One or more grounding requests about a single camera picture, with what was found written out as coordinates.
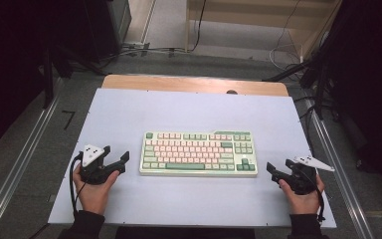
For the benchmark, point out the metal floor rail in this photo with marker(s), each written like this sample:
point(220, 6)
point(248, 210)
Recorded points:
point(341, 179)
point(16, 166)

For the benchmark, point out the black tripod stand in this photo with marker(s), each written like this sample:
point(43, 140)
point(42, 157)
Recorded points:
point(311, 71)

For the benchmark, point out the black metal stand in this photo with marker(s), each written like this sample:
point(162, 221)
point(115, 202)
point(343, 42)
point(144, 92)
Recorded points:
point(48, 79)

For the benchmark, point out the green and cream keyboard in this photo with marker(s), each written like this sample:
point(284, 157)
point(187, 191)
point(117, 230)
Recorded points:
point(197, 167)

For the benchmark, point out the power strip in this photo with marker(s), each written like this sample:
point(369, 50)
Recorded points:
point(136, 45)

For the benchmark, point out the person's left hand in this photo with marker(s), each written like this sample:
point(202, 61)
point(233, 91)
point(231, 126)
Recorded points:
point(93, 197)

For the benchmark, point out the light wooden table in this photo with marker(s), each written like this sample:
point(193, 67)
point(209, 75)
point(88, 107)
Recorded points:
point(179, 84)

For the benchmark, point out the light wooden shelf unit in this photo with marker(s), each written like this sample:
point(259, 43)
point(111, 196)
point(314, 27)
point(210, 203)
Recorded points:
point(245, 15)

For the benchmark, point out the person's dark lap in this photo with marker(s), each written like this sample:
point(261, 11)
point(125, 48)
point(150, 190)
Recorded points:
point(185, 233)

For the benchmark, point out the black cabinet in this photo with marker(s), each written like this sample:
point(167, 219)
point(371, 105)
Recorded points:
point(106, 26)

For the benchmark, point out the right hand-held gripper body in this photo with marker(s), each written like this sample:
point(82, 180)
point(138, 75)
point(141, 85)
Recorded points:
point(301, 181)

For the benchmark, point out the person's right hand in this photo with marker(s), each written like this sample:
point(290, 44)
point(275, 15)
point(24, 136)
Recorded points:
point(305, 203)

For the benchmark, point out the dark round table grommet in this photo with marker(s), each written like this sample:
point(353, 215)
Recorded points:
point(231, 92)

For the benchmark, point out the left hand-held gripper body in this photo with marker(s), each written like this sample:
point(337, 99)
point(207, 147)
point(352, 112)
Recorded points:
point(93, 172)

